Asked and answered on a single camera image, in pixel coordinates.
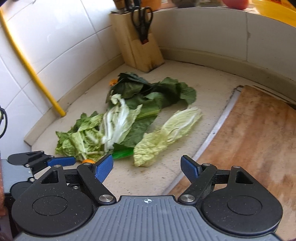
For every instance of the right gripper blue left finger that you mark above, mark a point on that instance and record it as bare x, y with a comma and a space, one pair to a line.
103, 167

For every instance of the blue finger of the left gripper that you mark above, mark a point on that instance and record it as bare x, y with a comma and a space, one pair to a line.
30, 158
63, 161

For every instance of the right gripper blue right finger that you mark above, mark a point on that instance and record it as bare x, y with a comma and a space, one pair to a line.
191, 169

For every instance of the large orange peel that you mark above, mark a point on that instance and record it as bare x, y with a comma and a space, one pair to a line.
88, 162

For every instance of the green plastic wrapper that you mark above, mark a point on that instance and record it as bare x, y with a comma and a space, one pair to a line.
120, 154

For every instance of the green napa cabbage leaves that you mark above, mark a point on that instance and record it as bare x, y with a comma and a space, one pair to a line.
94, 136

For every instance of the pale yellow cabbage leaf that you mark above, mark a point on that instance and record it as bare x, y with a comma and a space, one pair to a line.
177, 126

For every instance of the wooden cutting board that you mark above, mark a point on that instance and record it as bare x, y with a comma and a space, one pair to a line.
247, 188

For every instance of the dark green leafy vegetable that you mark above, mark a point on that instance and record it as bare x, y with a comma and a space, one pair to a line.
152, 97

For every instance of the small orange peel piece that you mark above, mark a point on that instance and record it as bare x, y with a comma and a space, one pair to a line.
113, 82

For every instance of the wooden knife block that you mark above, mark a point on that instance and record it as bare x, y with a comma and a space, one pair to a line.
144, 57

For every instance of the red tomato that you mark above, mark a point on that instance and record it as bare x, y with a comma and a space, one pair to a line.
236, 4

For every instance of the yellow detergent jug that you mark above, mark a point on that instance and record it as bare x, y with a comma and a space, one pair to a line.
283, 11

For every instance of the wooden handled knife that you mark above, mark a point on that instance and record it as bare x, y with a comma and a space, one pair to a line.
120, 4

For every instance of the black handled knife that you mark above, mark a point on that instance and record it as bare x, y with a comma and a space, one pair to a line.
131, 4

